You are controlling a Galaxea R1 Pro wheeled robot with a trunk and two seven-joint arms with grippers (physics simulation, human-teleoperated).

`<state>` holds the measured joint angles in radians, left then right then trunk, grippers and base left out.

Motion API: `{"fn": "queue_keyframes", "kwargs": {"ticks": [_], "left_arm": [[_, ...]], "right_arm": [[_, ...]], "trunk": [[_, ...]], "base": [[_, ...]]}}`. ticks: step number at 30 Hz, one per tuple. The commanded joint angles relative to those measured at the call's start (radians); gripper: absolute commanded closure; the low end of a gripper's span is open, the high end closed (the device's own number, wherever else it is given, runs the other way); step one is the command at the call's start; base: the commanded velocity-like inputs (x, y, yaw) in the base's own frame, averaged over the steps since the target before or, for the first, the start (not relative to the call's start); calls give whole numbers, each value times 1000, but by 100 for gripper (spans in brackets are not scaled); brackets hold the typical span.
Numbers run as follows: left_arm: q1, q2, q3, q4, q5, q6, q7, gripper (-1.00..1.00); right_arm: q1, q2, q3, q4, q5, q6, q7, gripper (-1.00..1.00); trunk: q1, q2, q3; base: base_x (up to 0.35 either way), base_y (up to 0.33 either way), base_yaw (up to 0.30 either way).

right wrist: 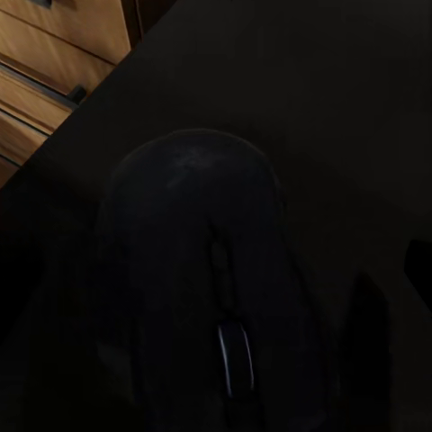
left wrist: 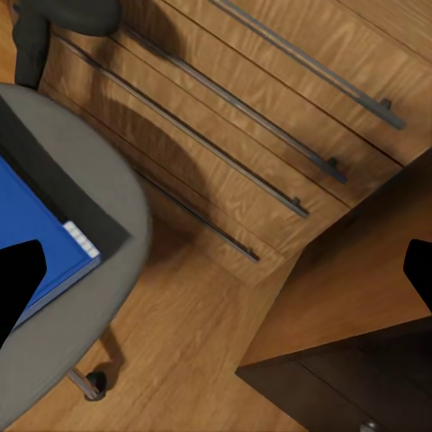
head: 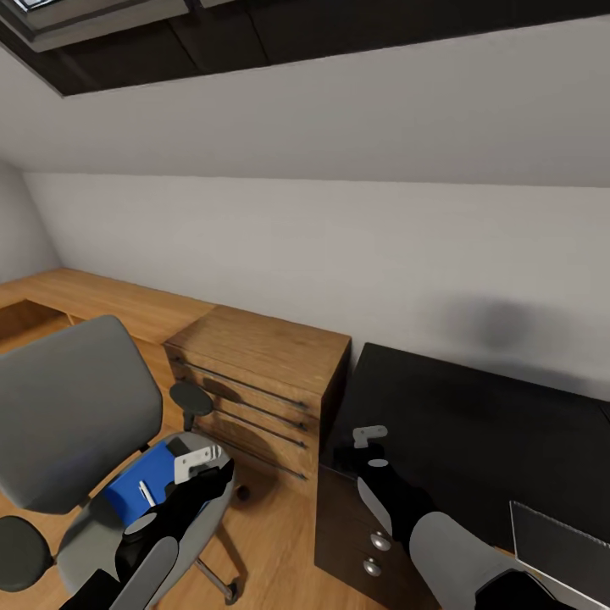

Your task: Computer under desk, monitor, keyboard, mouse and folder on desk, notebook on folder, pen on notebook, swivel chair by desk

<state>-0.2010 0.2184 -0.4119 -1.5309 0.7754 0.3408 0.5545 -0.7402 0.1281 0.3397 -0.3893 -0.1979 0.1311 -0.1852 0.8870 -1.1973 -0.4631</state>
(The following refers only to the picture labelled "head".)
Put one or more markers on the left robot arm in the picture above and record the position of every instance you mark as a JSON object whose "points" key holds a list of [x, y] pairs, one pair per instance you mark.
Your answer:
{"points": [[150, 546]]}

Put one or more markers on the mouse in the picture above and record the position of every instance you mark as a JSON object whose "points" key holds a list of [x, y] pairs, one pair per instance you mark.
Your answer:
{"points": [[347, 440]]}

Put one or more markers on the notebook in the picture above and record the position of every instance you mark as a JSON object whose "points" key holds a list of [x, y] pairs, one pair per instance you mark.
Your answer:
{"points": [[568, 556]]}

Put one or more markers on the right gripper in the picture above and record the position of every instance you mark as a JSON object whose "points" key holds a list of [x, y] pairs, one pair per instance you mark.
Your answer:
{"points": [[348, 457]]}

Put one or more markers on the swivel chair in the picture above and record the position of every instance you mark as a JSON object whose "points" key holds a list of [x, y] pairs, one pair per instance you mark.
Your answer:
{"points": [[74, 405]]}

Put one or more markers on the pen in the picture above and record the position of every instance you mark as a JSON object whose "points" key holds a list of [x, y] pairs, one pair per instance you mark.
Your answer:
{"points": [[146, 493]]}

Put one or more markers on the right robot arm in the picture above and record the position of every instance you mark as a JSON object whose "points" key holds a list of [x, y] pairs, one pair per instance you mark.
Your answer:
{"points": [[463, 572]]}

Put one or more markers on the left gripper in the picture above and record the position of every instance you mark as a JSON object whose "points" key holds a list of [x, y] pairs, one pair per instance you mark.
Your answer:
{"points": [[207, 485]]}

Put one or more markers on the folder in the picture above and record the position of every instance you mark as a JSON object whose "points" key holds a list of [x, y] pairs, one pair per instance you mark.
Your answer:
{"points": [[155, 470]]}

